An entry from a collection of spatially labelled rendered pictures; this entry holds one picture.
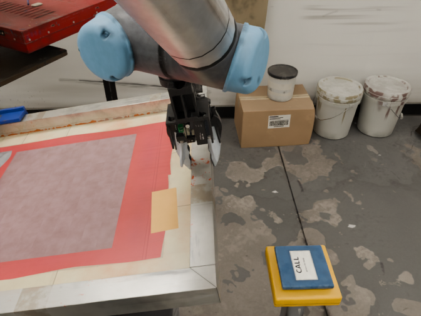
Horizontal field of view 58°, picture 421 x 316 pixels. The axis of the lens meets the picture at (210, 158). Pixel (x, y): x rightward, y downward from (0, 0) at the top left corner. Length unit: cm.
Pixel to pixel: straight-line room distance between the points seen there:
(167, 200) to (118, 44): 35
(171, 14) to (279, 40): 253
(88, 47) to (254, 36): 19
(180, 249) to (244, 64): 34
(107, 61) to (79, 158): 47
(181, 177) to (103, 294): 29
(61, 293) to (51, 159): 42
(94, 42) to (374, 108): 260
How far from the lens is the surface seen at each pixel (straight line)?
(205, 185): 68
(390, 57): 314
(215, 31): 36
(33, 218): 81
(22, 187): 91
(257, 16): 269
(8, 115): 113
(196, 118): 61
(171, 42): 35
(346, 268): 211
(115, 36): 46
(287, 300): 79
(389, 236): 233
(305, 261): 82
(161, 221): 69
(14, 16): 186
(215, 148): 70
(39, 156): 98
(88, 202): 78
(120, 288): 58
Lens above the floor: 161
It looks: 38 degrees down
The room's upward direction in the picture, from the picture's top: straight up
